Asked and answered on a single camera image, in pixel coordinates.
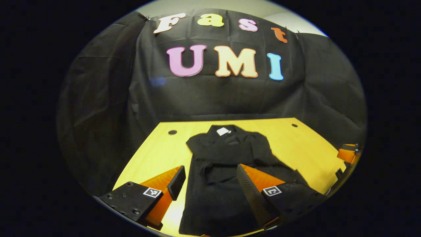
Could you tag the black backdrop cloth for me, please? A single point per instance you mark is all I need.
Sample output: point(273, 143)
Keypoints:
point(213, 98)

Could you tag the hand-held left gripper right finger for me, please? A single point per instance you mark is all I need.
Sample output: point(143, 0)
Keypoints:
point(251, 197)

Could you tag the black long-sleeved garment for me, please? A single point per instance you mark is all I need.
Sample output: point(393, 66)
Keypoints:
point(213, 184)

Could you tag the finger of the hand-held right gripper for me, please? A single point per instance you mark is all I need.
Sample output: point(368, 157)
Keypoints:
point(352, 147)
point(346, 155)

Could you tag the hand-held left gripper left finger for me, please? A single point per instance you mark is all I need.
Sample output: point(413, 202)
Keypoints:
point(177, 182)

